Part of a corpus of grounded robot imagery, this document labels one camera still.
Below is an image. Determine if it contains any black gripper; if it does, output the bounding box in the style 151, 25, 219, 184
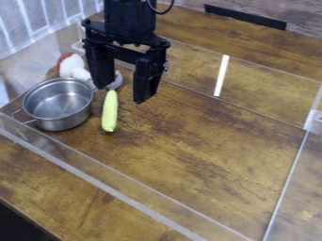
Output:
81, 19, 171, 104

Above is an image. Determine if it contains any green handled metal spoon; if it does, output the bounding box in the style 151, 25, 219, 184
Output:
101, 72, 123, 133

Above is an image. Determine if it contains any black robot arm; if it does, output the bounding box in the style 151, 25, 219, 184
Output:
81, 0, 171, 104

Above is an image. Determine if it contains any red and white toy mushroom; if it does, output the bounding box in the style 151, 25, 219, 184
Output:
56, 53, 92, 80

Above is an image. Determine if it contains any clear acrylic stand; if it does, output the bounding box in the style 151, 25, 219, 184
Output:
72, 23, 85, 53

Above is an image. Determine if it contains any stainless steel pot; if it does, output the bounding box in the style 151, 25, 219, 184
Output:
10, 78, 95, 132

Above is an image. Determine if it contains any black strip on table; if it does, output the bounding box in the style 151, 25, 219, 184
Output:
204, 4, 287, 30

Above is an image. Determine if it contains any clear acrylic front barrier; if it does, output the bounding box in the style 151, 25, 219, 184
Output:
0, 113, 251, 241

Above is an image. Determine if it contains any clear acrylic barrier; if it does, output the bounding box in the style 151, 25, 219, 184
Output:
263, 86, 322, 241
0, 113, 251, 241

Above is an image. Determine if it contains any clear acrylic right barrier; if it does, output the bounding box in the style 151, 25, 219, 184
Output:
263, 86, 322, 241

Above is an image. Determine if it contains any black cable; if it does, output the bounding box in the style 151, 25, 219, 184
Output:
144, 0, 176, 15

